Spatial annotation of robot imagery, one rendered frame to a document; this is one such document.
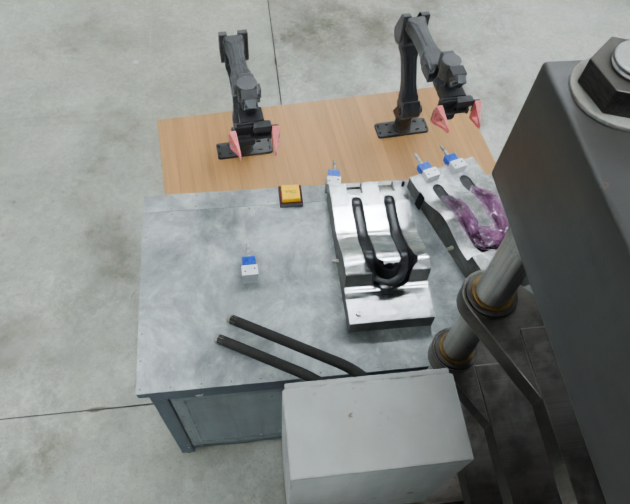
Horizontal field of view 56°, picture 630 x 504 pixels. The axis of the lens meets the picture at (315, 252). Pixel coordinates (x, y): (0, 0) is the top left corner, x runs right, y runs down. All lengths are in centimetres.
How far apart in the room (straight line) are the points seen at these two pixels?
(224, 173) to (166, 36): 198
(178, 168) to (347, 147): 62
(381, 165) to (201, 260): 74
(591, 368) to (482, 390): 61
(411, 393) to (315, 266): 94
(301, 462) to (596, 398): 49
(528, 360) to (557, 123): 47
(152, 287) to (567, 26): 339
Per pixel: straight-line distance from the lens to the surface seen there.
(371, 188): 200
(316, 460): 100
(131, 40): 401
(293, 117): 231
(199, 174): 215
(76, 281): 295
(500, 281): 100
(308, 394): 103
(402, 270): 184
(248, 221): 201
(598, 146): 68
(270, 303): 184
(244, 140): 171
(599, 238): 65
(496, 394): 129
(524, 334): 107
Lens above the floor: 245
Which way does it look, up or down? 58 degrees down
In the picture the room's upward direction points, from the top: 5 degrees clockwise
